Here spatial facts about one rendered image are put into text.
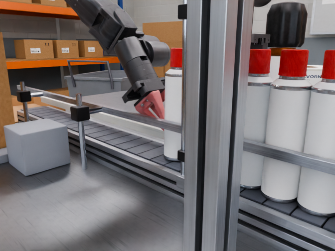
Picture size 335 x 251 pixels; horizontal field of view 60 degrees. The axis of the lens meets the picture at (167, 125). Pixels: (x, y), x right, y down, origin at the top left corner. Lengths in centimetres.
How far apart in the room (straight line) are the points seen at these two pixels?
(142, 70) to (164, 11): 556
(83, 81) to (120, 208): 250
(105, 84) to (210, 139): 256
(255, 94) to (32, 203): 40
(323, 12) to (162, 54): 416
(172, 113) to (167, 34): 361
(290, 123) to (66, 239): 34
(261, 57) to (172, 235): 28
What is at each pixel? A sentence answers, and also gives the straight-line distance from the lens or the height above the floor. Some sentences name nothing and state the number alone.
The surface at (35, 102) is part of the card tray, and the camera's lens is 146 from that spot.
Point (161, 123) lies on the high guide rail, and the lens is 51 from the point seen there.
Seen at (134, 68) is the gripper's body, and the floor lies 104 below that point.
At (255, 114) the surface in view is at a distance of 43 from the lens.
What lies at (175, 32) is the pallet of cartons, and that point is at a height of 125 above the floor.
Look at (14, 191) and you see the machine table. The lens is 62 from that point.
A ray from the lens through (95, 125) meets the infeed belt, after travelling 82.
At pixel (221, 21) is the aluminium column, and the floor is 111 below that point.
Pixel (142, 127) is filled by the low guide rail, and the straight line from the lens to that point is 67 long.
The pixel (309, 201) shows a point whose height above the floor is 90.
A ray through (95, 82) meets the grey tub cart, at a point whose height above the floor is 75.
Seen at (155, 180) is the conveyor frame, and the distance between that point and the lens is 55.
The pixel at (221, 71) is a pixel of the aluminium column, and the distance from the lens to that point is 27.
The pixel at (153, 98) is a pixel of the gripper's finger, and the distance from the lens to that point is 56.
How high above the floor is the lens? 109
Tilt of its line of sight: 15 degrees down
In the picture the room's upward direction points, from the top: straight up
